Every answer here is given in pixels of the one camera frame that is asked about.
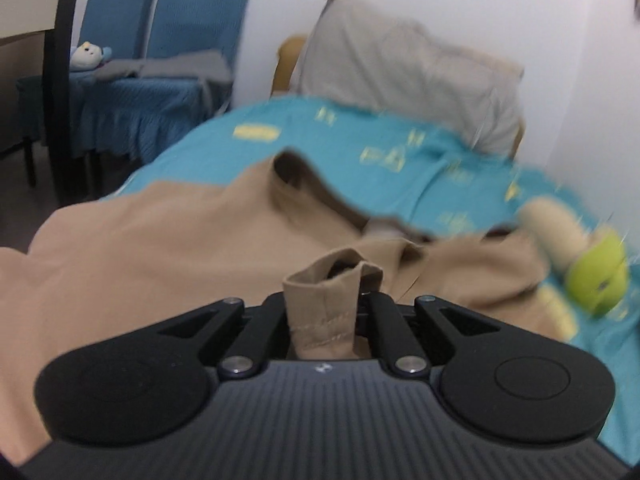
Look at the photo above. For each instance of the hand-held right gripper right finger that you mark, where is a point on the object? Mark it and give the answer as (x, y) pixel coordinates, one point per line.
(384, 321)

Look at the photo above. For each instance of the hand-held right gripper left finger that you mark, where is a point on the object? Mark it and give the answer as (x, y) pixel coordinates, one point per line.
(268, 321)

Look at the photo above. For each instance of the tan garment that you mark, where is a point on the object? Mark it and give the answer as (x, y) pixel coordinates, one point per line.
(165, 245)

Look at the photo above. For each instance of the teal printed bed sheet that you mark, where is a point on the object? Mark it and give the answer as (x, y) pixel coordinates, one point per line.
(350, 160)

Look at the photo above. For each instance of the green and beige plush toy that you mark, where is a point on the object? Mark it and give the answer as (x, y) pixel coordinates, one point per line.
(582, 252)

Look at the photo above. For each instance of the grey pillow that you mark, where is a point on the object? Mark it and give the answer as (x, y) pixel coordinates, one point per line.
(400, 67)

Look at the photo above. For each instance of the yellow wooden headboard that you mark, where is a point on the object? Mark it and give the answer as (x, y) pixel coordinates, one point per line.
(286, 62)

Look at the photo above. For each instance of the grey folded cloth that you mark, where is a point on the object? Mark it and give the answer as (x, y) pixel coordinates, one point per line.
(167, 67)

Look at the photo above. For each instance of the blue covered chair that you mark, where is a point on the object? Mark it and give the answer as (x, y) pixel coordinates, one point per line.
(200, 15)
(127, 60)

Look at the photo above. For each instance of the small white plush toy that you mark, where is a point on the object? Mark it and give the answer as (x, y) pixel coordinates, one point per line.
(89, 55)

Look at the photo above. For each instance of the dark wooden table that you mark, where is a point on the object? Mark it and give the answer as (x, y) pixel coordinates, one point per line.
(45, 50)

